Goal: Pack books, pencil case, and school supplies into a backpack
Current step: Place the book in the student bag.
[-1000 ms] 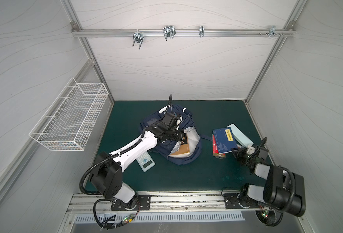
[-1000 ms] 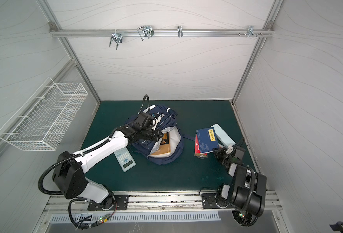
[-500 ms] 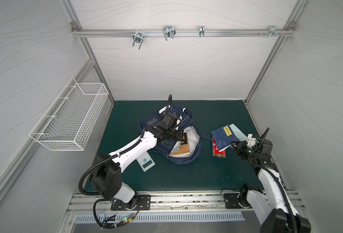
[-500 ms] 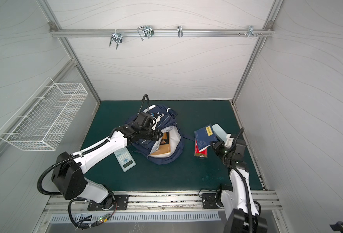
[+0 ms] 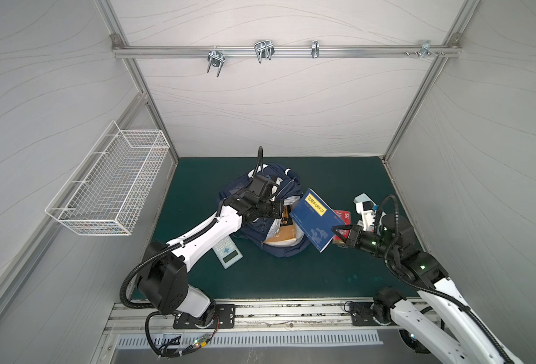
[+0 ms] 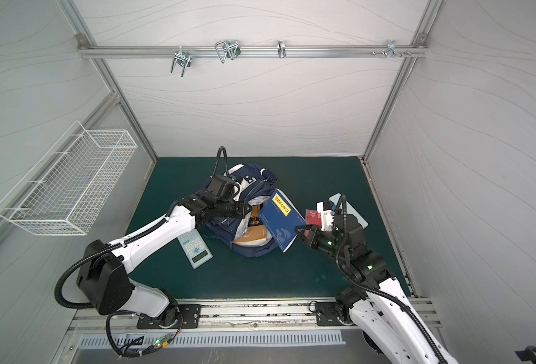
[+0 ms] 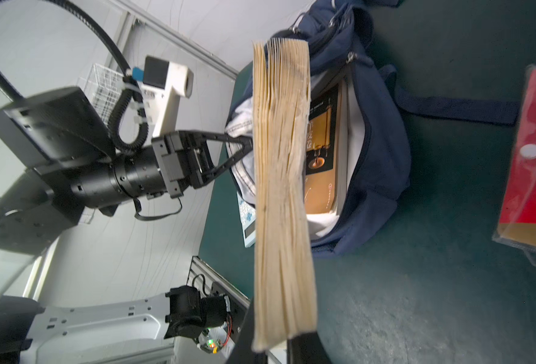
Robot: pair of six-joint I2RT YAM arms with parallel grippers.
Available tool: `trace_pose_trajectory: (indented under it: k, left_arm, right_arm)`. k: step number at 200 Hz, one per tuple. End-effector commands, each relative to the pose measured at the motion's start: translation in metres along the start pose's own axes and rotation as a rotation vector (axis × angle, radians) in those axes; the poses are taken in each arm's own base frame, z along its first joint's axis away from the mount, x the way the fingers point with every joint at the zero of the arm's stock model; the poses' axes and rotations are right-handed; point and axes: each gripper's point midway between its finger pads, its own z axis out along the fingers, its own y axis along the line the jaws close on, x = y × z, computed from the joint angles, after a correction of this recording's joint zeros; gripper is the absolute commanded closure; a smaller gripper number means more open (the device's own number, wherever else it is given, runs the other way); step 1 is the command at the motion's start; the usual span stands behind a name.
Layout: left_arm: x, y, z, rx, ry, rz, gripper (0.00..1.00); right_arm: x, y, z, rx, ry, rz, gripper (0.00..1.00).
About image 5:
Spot left black cable bundle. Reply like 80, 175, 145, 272
144, 311, 221, 359

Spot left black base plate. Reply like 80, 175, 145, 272
173, 304, 236, 330

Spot right black cable coil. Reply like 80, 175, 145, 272
398, 306, 446, 355

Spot blue book yellow label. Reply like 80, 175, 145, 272
292, 189, 344, 253

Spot white wire basket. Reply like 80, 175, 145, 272
45, 121, 169, 236

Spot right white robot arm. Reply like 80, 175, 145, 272
332, 214, 521, 363

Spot metal double hook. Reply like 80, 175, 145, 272
254, 39, 275, 64

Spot metal bracket with screws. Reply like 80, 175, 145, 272
404, 41, 445, 59

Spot light green pencil case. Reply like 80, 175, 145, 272
354, 194, 376, 206

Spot navy blue backpack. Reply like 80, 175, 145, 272
219, 163, 310, 258

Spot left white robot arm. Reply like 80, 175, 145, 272
119, 174, 284, 325

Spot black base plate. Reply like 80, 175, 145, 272
173, 304, 236, 330
344, 301, 388, 327

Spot small metal hook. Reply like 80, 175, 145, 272
311, 40, 320, 59

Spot white slotted cable duct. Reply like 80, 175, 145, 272
116, 330, 384, 350

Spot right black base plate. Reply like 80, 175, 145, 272
344, 301, 388, 327

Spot brown kraft book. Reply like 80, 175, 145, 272
264, 223, 304, 247

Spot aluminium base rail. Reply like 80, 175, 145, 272
103, 297, 446, 335

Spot light green calculator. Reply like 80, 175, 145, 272
213, 235, 243, 269

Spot red booklet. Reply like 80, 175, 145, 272
332, 209, 352, 247

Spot aluminium cross bar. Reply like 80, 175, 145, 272
113, 43, 463, 59

